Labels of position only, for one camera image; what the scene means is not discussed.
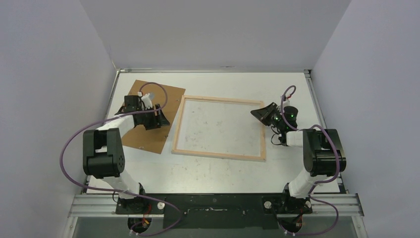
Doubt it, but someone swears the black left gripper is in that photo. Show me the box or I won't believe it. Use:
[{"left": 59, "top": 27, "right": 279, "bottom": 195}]
[{"left": 139, "top": 104, "right": 169, "bottom": 130}]

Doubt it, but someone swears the brown frame backing board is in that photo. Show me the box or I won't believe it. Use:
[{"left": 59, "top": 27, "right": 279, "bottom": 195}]
[{"left": 122, "top": 80, "right": 185, "bottom": 154}]

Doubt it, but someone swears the light wooden picture frame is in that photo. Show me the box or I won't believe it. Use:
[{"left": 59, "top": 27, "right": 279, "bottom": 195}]
[{"left": 171, "top": 95, "right": 267, "bottom": 163}]

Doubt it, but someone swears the clear acrylic frame pane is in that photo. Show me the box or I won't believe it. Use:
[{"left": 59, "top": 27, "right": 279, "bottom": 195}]
[{"left": 177, "top": 100, "right": 263, "bottom": 155}]

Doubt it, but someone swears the white photo paper sheet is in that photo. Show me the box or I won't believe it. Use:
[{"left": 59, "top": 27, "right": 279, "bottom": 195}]
[{"left": 86, "top": 144, "right": 184, "bottom": 194}]

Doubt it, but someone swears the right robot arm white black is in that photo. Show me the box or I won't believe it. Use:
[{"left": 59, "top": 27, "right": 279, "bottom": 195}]
[{"left": 250, "top": 103, "right": 346, "bottom": 213}]

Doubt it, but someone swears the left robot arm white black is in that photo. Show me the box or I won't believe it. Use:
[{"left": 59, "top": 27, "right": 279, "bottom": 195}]
[{"left": 83, "top": 92, "right": 170, "bottom": 214}]

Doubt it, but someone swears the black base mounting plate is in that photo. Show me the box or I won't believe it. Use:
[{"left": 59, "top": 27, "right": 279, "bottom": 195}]
[{"left": 115, "top": 193, "right": 313, "bottom": 230}]

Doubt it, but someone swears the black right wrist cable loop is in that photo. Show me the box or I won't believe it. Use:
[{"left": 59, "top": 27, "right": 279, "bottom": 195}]
[{"left": 270, "top": 131, "right": 288, "bottom": 147}]

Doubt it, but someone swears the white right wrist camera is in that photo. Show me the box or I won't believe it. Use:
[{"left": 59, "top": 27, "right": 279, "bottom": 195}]
[{"left": 280, "top": 94, "right": 292, "bottom": 107}]

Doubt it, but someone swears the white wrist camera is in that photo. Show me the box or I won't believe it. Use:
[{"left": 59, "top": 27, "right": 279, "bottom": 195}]
[
  {"left": 138, "top": 92, "right": 154, "bottom": 111},
  {"left": 280, "top": 94, "right": 292, "bottom": 107}
]

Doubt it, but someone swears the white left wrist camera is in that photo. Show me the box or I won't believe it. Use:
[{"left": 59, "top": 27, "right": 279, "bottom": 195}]
[{"left": 138, "top": 92, "right": 154, "bottom": 111}]

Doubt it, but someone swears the aluminium front rail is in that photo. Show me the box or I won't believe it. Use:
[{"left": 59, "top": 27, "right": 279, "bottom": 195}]
[{"left": 68, "top": 193, "right": 364, "bottom": 218}]

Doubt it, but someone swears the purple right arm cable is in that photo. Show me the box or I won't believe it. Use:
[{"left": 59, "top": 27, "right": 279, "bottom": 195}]
[{"left": 277, "top": 85, "right": 342, "bottom": 237}]

